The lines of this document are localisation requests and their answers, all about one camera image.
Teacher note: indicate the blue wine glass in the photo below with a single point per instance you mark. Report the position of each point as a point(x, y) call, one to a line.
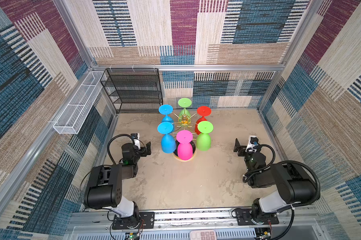
point(166, 110)
point(168, 144)

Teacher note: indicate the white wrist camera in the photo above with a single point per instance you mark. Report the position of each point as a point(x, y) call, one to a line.
point(253, 142)
point(135, 137)

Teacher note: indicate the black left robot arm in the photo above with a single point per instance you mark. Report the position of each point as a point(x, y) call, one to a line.
point(104, 186)

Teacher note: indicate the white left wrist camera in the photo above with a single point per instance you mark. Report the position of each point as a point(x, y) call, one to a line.
point(135, 137)

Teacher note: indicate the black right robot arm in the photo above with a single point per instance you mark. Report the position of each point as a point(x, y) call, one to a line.
point(297, 184)

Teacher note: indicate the pink keypad device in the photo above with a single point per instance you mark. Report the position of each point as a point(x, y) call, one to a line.
point(203, 235)

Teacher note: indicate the white wire mesh basket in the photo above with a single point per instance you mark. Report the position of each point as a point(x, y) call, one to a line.
point(74, 114)

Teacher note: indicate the black wire shelf rack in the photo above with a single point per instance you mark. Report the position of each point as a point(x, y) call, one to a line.
point(133, 90)

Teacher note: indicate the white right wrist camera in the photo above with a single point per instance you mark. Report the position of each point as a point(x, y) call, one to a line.
point(253, 142)

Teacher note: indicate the red wine glass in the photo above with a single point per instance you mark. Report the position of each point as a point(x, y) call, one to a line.
point(203, 111)

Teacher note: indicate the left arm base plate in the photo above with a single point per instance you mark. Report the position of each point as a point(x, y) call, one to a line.
point(146, 219)

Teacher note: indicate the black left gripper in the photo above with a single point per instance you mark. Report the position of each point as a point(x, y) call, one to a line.
point(143, 150)

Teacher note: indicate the back blue wine glass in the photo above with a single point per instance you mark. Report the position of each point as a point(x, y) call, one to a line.
point(166, 110)

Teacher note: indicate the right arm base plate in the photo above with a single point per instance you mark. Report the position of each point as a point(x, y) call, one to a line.
point(245, 217)

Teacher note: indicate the green wine glass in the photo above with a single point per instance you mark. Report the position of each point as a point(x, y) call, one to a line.
point(184, 103)
point(204, 139)

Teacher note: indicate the front blue wine glass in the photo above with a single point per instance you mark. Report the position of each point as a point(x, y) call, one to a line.
point(168, 144)

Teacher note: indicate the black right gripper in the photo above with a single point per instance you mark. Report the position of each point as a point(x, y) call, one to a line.
point(243, 148)

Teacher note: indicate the pink wine glass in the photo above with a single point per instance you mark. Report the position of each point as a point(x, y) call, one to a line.
point(184, 149)

